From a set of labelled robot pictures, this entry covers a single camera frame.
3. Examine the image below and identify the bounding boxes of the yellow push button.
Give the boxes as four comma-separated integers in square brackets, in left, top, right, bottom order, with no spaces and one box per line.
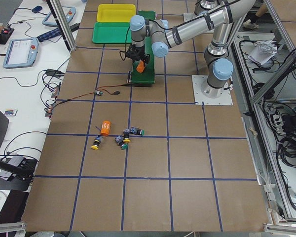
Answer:
[91,135,102,150]
[123,128,130,143]

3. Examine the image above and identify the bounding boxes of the teach pendant far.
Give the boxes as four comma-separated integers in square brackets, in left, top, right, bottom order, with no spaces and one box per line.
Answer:
[42,5,77,28]

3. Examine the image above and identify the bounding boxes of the yellow plastic tray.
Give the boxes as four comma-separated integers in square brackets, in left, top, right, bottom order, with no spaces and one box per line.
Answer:
[97,3,136,23]

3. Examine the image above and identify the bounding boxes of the orange cylinder with label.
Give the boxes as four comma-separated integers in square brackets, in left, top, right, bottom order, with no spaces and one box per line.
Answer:
[100,120,111,136]

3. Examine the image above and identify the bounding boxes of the red black wire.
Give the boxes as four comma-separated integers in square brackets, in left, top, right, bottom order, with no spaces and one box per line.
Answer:
[51,82,134,109]

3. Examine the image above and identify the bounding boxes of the aluminium frame post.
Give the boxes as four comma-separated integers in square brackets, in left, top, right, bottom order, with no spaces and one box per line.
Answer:
[46,0,76,52]

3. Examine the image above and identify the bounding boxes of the blue checkered umbrella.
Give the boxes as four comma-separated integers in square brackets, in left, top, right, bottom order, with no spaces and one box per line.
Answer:
[37,28,61,42]

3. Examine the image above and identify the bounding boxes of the green push button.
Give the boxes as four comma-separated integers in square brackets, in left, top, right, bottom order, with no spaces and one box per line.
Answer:
[130,127,145,136]
[115,135,128,150]

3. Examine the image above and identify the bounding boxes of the plain orange cylinder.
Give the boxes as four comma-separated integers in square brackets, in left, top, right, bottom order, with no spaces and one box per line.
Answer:
[136,60,146,73]

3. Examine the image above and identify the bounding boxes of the green plastic tray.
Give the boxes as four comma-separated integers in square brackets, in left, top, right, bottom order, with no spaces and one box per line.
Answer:
[92,22,131,44]

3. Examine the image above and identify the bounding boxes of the green conveyor belt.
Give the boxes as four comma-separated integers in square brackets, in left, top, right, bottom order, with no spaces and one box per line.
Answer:
[126,10,156,86]

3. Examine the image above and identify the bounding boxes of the teach pendant near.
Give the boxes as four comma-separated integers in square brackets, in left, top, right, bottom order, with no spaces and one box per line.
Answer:
[3,38,39,69]

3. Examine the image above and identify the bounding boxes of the teach pendant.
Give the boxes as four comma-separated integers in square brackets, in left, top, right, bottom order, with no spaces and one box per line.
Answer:
[3,38,39,69]
[42,5,77,28]

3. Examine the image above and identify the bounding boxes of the black power adapter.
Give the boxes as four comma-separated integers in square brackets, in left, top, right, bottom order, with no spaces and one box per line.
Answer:
[70,23,80,32]

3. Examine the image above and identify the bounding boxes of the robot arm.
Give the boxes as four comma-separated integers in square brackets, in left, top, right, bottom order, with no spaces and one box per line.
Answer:
[125,0,254,86]

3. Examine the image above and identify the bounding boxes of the small circuit board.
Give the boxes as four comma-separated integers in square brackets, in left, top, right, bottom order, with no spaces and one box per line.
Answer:
[95,90,104,96]

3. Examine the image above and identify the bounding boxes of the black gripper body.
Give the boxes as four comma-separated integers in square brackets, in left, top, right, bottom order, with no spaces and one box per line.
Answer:
[126,44,150,61]

